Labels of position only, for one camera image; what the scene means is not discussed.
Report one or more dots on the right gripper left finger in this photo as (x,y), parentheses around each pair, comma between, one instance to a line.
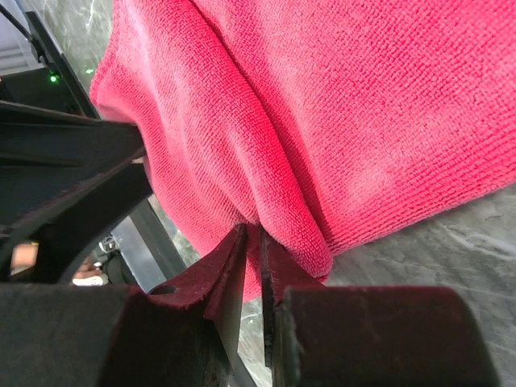
(184,332)

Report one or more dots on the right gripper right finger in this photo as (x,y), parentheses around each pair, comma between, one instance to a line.
(387,335)

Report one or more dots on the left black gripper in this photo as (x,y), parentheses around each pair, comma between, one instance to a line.
(66,182)

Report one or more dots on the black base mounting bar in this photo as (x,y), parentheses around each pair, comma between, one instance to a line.
(142,237)

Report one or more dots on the pink towel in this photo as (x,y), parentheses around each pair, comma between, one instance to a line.
(327,123)

